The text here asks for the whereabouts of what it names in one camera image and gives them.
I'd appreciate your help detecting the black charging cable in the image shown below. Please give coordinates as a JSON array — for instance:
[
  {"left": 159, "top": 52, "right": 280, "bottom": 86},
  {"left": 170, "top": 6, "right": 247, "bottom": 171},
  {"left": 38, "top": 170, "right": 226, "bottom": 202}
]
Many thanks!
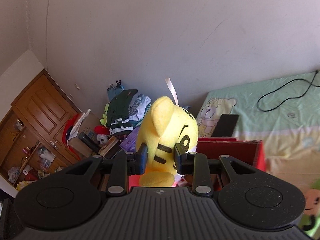
[{"left": 256, "top": 70, "right": 320, "bottom": 113}]

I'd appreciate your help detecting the pile of folded clothes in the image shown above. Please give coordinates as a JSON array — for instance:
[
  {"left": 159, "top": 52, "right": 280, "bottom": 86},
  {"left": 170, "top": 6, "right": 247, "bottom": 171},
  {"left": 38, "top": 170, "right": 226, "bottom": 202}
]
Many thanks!
[{"left": 100, "top": 80, "right": 152, "bottom": 137}]

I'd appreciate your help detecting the cardboard box with clutter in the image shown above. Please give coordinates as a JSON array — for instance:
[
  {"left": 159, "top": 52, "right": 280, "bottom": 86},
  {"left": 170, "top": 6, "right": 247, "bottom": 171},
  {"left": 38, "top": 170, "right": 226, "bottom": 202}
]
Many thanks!
[{"left": 62, "top": 112, "right": 111, "bottom": 160}]

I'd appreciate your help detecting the yellow tiger plush toy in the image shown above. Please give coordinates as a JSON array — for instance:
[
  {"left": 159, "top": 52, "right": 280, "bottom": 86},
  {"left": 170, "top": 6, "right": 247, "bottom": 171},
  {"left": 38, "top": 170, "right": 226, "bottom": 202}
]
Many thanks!
[{"left": 135, "top": 77, "right": 199, "bottom": 188}]

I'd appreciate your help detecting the cartoon bear bed sheet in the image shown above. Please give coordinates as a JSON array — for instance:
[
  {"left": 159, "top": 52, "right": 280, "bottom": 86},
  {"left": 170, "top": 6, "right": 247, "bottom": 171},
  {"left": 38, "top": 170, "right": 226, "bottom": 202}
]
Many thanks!
[{"left": 196, "top": 73, "right": 319, "bottom": 192}]

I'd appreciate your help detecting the green plush toy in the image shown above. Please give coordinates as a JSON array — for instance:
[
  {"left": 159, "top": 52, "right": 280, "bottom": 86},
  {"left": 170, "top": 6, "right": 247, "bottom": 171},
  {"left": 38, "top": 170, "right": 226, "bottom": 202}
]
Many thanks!
[{"left": 298, "top": 179, "right": 319, "bottom": 237}]

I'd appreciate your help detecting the black smartphone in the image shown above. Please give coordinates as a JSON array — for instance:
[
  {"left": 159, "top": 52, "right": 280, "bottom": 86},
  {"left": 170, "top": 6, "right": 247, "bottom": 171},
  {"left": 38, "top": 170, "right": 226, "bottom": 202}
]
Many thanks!
[{"left": 211, "top": 114, "right": 239, "bottom": 138}]

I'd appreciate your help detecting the red cardboard box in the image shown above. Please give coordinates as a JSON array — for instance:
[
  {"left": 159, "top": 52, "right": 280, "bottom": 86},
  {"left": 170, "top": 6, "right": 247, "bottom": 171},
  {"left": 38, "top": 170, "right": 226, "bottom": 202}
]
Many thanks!
[{"left": 129, "top": 135, "right": 266, "bottom": 187}]

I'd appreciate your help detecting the wooden cabinet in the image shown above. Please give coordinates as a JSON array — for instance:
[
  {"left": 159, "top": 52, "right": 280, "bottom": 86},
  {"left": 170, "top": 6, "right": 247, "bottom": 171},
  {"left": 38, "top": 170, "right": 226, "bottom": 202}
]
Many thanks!
[{"left": 1, "top": 70, "right": 81, "bottom": 187}]

